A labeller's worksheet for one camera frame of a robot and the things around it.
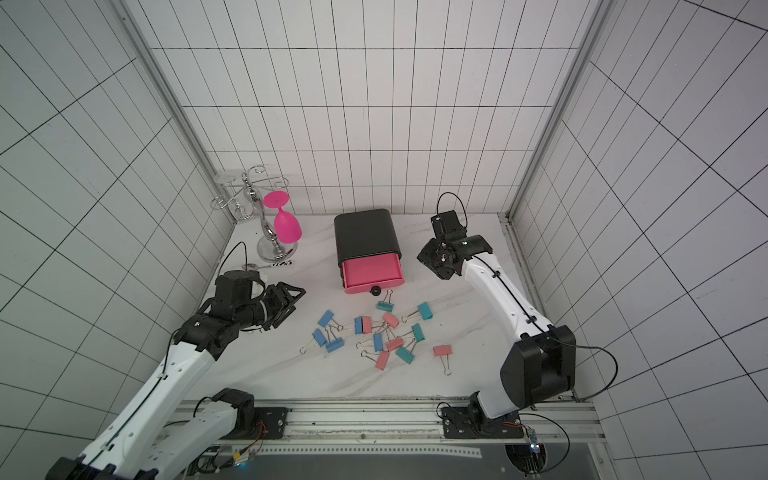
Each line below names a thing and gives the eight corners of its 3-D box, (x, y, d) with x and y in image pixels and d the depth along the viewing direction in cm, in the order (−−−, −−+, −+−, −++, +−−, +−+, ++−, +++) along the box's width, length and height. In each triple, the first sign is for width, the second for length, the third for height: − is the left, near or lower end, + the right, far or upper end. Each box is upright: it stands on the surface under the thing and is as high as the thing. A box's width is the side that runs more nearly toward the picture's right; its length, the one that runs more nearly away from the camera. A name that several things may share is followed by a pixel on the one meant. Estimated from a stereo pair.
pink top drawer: (349, 314, 93) (344, 292, 82) (346, 285, 100) (341, 260, 89) (403, 305, 95) (406, 282, 84) (397, 277, 102) (398, 252, 91)
